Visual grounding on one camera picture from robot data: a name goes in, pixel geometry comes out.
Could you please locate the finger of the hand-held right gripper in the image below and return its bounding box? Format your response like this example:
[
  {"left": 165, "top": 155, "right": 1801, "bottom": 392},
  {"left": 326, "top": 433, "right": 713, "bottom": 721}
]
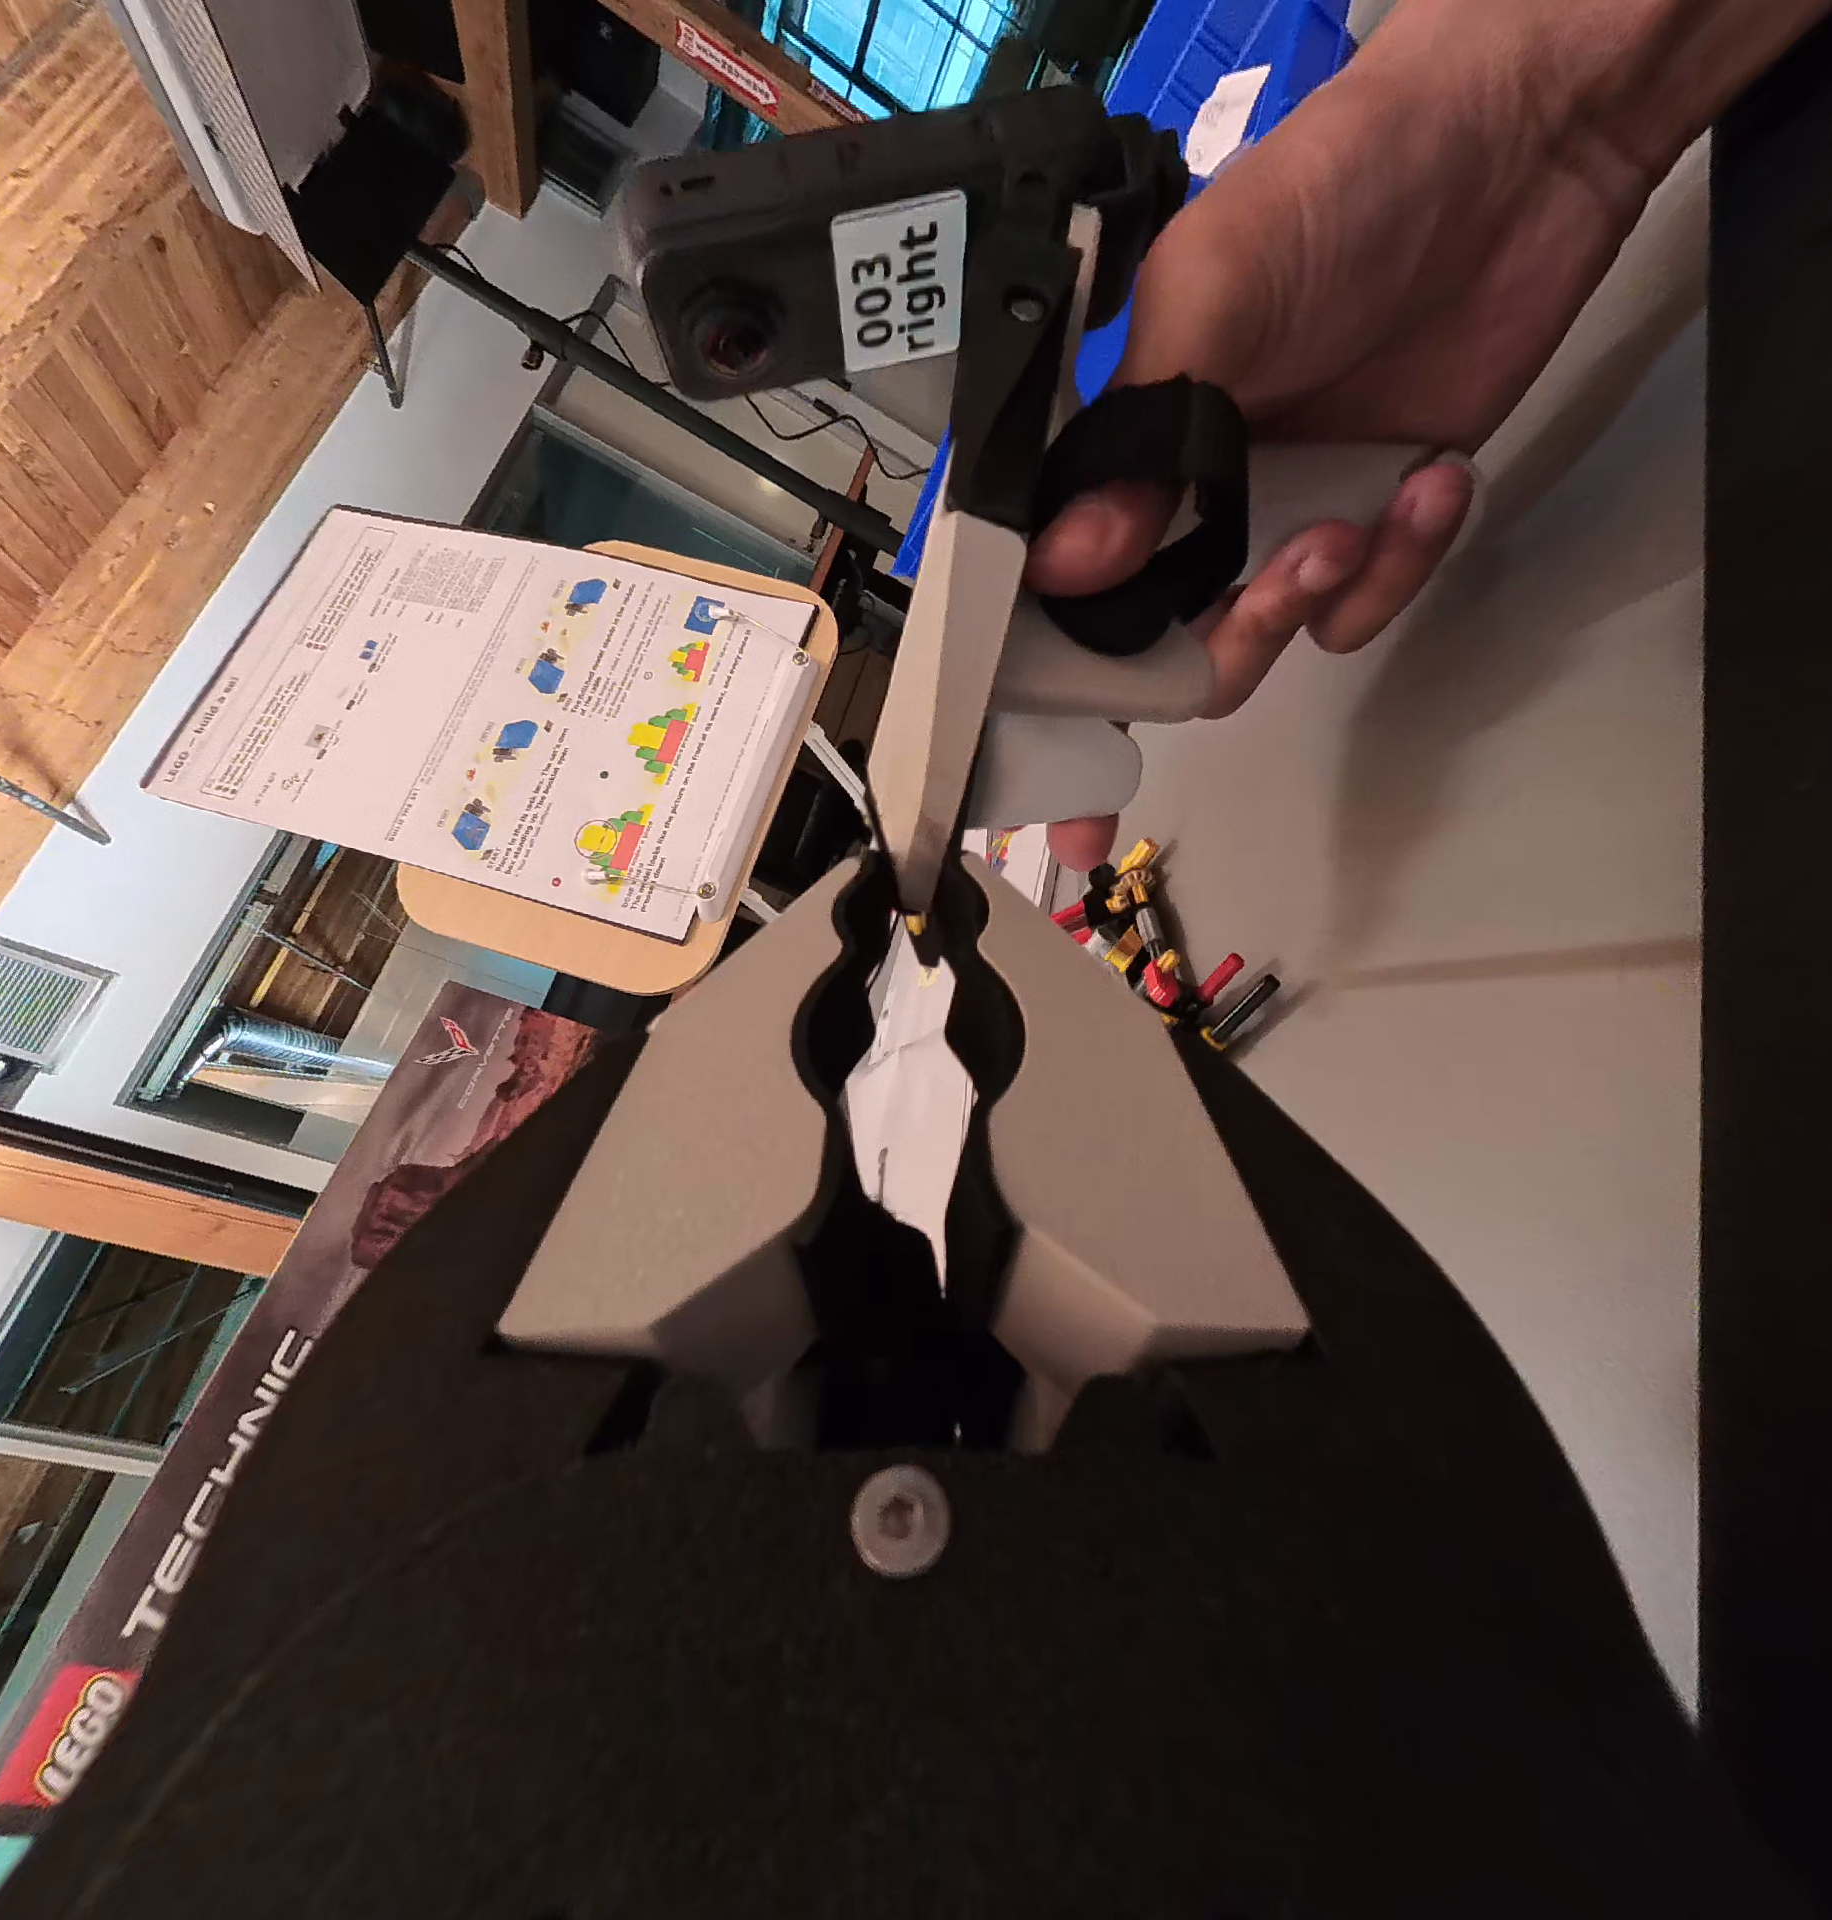
[{"left": 864, "top": 511, "right": 1032, "bottom": 966}]

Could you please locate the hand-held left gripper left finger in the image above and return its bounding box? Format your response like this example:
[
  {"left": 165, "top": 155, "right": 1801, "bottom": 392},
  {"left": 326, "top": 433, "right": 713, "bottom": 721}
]
[{"left": 496, "top": 850, "right": 880, "bottom": 1372}]

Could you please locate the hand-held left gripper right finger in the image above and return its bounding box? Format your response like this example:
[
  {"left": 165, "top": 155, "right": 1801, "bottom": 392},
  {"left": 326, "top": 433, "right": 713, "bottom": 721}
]
[{"left": 950, "top": 850, "right": 1312, "bottom": 1381}]

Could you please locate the grey lego beam assembly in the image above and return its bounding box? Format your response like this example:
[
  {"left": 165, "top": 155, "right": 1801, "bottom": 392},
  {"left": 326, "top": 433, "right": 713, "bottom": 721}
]
[{"left": 1046, "top": 837, "right": 1287, "bottom": 1055}]

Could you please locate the person's right forearm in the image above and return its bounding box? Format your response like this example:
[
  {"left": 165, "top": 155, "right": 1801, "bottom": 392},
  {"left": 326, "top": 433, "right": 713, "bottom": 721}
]
[{"left": 1367, "top": 0, "right": 1832, "bottom": 152}]

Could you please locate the lego set box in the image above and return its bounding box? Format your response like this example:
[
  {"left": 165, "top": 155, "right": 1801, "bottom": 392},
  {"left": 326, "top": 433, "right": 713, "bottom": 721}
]
[{"left": 0, "top": 977, "right": 605, "bottom": 1829}]

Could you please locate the person's right hand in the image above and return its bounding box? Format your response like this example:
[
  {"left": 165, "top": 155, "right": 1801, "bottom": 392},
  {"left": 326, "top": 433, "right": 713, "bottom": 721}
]
[{"left": 1023, "top": 29, "right": 1728, "bottom": 876}]

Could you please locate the blue storage bin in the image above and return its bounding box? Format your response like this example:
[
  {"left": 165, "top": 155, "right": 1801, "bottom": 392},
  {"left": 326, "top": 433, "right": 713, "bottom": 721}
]
[{"left": 892, "top": 0, "right": 1356, "bottom": 587}]

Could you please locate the white vent panel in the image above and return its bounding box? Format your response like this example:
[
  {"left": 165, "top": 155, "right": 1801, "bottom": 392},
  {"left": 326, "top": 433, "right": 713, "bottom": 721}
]
[{"left": 103, "top": 0, "right": 379, "bottom": 290}]

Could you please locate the black perforated panel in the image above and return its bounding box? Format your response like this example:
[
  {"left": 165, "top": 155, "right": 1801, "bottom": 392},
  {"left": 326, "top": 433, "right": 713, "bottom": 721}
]
[{"left": 1696, "top": 75, "right": 1832, "bottom": 1920}]

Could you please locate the wooden post red sign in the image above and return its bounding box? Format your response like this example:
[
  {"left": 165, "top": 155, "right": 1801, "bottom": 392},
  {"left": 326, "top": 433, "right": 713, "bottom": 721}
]
[{"left": 592, "top": 0, "right": 864, "bottom": 141}]

